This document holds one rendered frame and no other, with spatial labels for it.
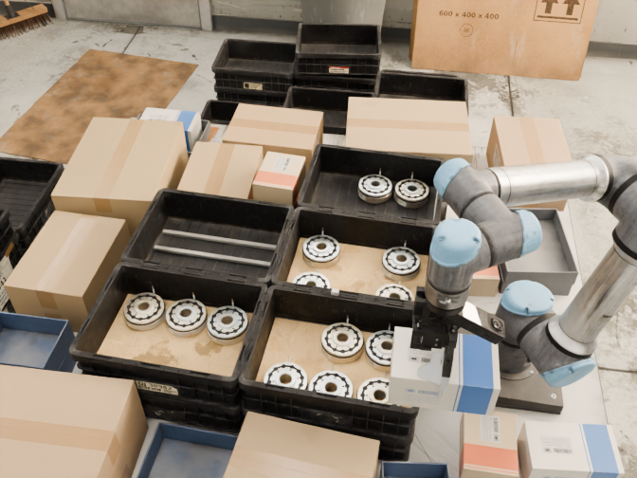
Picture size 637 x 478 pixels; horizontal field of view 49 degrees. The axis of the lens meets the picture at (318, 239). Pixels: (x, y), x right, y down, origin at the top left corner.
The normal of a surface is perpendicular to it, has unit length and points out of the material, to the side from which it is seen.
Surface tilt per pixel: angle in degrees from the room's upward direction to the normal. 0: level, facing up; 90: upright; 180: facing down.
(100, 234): 0
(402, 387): 90
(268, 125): 0
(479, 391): 90
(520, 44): 73
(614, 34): 90
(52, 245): 0
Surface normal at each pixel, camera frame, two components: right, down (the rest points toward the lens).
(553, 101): 0.00, -0.72
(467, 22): -0.12, 0.50
